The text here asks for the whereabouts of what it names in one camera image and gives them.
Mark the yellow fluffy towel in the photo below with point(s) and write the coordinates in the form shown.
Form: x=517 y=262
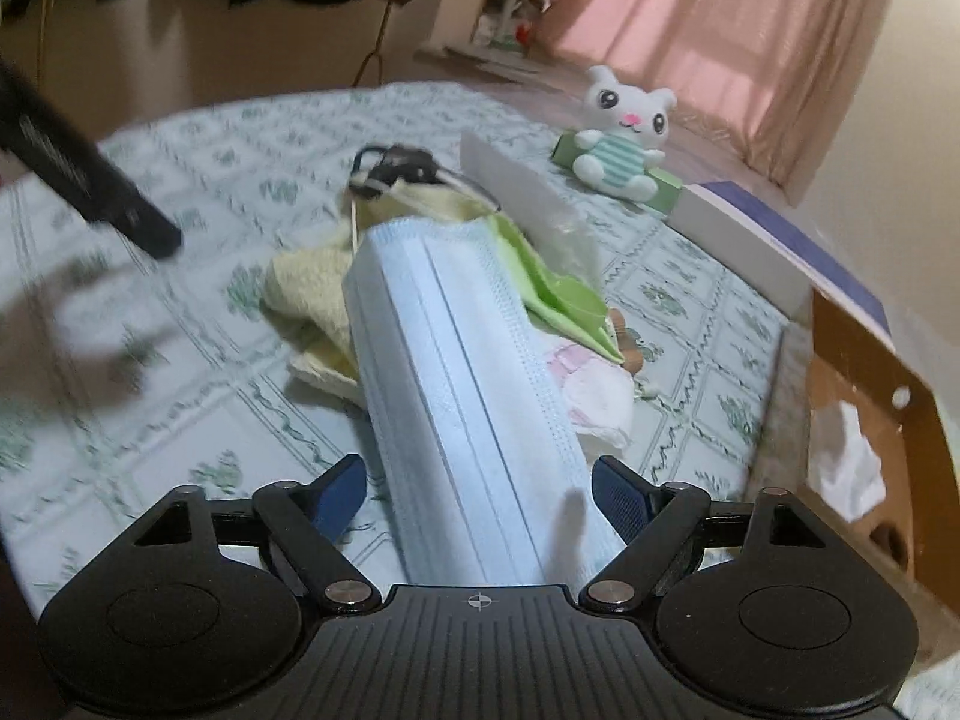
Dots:
x=307 y=284

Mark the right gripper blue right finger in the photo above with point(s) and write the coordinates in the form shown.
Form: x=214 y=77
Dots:
x=660 y=526

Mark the floral green white tablecloth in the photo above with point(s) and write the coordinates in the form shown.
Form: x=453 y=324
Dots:
x=123 y=377

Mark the tan toe separator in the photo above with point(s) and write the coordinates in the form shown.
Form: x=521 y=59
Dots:
x=633 y=360

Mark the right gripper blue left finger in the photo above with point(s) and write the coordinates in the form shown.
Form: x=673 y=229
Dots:
x=302 y=524

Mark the green microfiber cloth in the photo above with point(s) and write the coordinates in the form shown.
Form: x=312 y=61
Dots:
x=565 y=304

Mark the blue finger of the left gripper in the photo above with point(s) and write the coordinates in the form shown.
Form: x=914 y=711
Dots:
x=48 y=145

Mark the white cloth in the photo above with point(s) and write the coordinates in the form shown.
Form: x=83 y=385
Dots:
x=843 y=468

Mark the blue surgical face mask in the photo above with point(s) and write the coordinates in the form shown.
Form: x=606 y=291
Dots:
x=487 y=480

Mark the blue and white flat box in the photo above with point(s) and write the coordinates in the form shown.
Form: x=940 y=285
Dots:
x=771 y=254

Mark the brown cardboard tray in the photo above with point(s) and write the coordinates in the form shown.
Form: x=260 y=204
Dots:
x=911 y=537

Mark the green rectangular box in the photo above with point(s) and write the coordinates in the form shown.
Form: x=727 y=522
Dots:
x=619 y=170

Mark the dark grey white garment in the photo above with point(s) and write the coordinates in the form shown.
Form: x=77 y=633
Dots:
x=377 y=167

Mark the white bunny plush toy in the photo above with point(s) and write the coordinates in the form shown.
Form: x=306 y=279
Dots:
x=625 y=116

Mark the clear plastic bag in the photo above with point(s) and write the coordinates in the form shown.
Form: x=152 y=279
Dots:
x=557 y=230

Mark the white pink packaged tissue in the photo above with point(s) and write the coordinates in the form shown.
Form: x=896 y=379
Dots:
x=599 y=396

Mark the pink curtain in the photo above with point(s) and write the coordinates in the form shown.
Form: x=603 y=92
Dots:
x=768 y=80

